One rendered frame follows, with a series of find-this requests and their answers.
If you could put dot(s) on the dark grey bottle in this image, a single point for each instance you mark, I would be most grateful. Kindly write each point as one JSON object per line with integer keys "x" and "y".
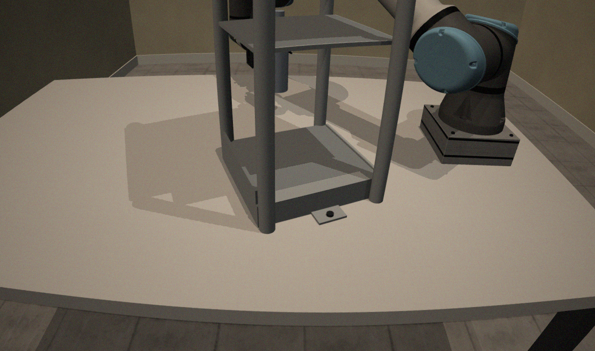
{"x": 281, "y": 65}

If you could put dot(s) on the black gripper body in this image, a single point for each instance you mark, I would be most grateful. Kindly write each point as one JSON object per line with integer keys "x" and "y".
{"x": 249, "y": 56}

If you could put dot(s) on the grey shelving unit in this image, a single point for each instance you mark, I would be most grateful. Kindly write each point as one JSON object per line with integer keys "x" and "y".
{"x": 310, "y": 170}

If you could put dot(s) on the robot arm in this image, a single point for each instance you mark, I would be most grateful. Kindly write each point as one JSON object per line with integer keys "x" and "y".
{"x": 469, "y": 59}

